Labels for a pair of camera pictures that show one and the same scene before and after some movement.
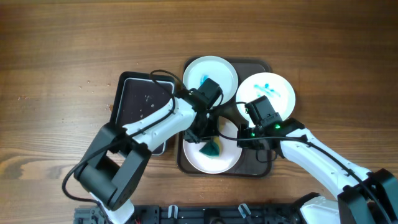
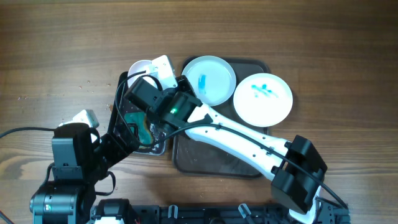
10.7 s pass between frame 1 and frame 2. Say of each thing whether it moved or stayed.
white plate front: moved
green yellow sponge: moved
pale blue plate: stayed
